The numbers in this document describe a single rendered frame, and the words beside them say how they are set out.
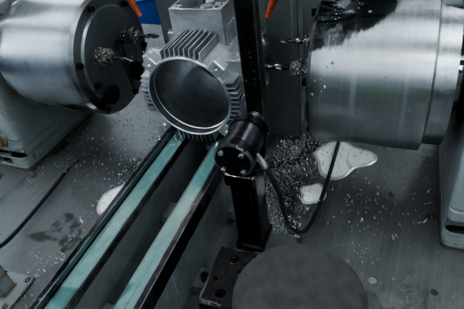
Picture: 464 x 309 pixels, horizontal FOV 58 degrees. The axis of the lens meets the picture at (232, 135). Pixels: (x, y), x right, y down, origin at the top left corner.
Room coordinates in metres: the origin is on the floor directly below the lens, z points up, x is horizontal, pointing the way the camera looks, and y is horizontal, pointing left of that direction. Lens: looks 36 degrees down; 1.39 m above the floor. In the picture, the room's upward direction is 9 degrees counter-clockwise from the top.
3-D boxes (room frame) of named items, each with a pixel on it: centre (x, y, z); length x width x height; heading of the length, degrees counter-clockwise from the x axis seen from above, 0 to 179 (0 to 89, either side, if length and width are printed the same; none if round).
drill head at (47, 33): (0.87, 0.34, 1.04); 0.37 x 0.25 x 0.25; 65
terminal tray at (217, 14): (0.76, 0.01, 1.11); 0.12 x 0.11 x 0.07; 155
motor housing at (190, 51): (0.72, 0.02, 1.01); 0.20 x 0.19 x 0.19; 155
